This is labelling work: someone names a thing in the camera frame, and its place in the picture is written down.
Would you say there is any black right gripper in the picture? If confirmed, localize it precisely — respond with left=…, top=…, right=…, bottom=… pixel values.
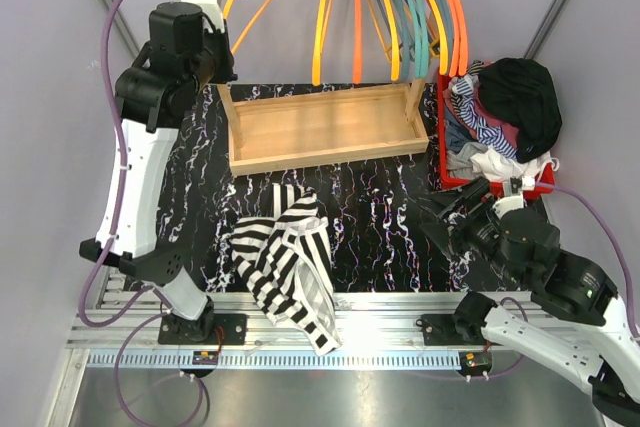
left=408, top=175, right=529, bottom=285

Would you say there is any maroon tank top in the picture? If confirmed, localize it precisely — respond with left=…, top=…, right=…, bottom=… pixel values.
left=474, top=97, right=519, bottom=148

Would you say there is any blue white striped tank top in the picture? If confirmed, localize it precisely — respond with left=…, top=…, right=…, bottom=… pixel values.
left=448, top=75, right=517, bottom=159

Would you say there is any black white striped tank top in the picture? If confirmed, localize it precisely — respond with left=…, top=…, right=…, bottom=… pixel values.
left=230, top=184, right=342, bottom=356

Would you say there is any orange hanger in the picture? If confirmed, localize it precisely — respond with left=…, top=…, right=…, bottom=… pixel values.
left=352, top=0, right=363, bottom=84

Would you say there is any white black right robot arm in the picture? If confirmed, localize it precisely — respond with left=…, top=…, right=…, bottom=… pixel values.
left=419, top=177, right=639, bottom=426

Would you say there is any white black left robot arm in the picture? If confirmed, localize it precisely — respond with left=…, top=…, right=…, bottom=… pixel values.
left=80, top=0, right=428, bottom=344

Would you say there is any red plastic bin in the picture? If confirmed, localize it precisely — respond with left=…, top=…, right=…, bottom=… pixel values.
left=436, top=74, right=560, bottom=200

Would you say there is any wooden clothes rack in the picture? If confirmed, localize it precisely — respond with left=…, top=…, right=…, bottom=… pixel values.
left=217, top=78, right=429, bottom=176

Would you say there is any pile of clothes in bin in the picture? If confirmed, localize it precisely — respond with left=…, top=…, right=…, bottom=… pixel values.
left=441, top=60, right=560, bottom=182

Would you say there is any bundle of empty hangers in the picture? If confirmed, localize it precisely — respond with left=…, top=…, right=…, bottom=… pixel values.
left=392, top=0, right=470, bottom=81

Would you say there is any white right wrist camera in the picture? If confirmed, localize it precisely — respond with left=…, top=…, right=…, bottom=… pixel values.
left=492, top=176, right=535, bottom=219

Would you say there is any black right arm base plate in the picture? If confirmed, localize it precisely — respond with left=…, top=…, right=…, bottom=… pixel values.
left=415, top=314, right=506, bottom=346

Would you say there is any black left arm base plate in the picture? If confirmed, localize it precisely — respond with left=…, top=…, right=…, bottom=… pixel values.
left=158, top=313, right=248, bottom=346

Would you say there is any aluminium rail frame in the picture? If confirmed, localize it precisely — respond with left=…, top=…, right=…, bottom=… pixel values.
left=67, top=86, right=609, bottom=348

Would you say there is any white slotted cable duct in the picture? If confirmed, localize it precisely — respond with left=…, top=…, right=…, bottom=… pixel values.
left=88, top=348, right=461, bottom=371

